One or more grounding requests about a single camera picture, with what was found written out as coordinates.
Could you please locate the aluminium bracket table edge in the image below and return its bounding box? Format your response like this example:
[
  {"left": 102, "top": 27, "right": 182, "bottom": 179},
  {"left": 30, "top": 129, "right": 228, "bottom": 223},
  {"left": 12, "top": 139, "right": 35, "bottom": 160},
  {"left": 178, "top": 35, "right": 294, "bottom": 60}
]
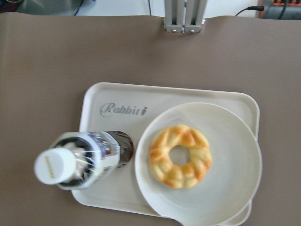
[{"left": 164, "top": 0, "right": 207, "bottom": 33}]

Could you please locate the glazed twisted donut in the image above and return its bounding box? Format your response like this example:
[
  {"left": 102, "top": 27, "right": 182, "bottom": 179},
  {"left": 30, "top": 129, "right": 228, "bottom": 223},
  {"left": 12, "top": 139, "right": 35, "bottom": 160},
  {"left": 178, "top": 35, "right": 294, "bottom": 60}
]
[{"left": 148, "top": 124, "right": 212, "bottom": 189}]

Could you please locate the tea bottle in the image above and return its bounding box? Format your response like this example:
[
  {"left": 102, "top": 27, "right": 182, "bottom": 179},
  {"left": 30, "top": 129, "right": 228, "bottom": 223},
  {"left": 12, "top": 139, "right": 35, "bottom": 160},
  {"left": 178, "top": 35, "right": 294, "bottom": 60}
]
[{"left": 34, "top": 131, "right": 134, "bottom": 190}]

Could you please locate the white rectangular serving tray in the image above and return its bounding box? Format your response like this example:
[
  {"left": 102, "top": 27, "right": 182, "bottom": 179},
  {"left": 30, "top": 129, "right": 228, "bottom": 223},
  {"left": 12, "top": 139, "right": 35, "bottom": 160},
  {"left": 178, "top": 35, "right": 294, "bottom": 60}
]
[{"left": 72, "top": 82, "right": 260, "bottom": 226}]

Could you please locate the white round plate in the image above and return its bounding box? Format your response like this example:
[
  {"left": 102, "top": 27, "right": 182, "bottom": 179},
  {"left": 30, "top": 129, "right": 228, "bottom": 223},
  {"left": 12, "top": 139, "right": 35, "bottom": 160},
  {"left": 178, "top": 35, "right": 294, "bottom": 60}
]
[{"left": 135, "top": 103, "right": 262, "bottom": 226}]

